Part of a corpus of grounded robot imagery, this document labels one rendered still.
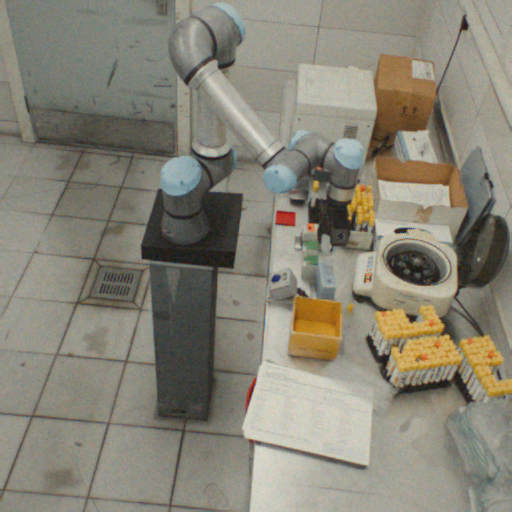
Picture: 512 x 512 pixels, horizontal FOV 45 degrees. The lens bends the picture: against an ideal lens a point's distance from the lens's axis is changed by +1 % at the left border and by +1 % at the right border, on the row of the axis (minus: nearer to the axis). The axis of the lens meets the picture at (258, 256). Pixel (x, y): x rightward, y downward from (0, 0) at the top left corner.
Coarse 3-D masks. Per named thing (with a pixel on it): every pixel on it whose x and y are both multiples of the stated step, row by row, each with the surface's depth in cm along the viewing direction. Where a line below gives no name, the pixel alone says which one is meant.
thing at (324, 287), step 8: (320, 264) 180; (320, 272) 178; (320, 280) 177; (328, 280) 175; (312, 288) 185; (320, 288) 177; (328, 288) 174; (312, 296) 182; (320, 296) 177; (328, 296) 176
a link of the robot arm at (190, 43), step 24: (192, 24) 148; (168, 48) 151; (192, 48) 146; (192, 72) 146; (216, 72) 148; (216, 96) 148; (240, 96) 150; (240, 120) 148; (264, 144) 148; (264, 168) 152; (288, 168) 148
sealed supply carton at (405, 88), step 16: (384, 64) 258; (400, 64) 258; (416, 64) 259; (432, 64) 261; (384, 80) 248; (400, 80) 248; (416, 80) 249; (432, 80) 251; (384, 96) 245; (400, 96) 244; (416, 96) 243; (432, 96) 242; (384, 112) 249; (400, 112) 248; (416, 112) 247; (384, 128) 254; (400, 128) 253; (416, 128) 252
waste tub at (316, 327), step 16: (304, 304) 171; (320, 304) 171; (336, 304) 170; (304, 320) 176; (320, 320) 175; (336, 320) 174; (304, 336) 161; (320, 336) 160; (336, 336) 169; (288, 352) 167; (304, 352) 166; (320, 352) 165; (336, 352) 164
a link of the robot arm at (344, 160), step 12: (336, 144) 153; (348, 144) 153; (360, 144) 153; (336, 156) 153; (348, 156) 151; (360, 156) 152; (324, 168) 157; (336, 168) 154; (348, 168) 153; (360, 168) 156; (336, 180) 157; (348, 180) 156
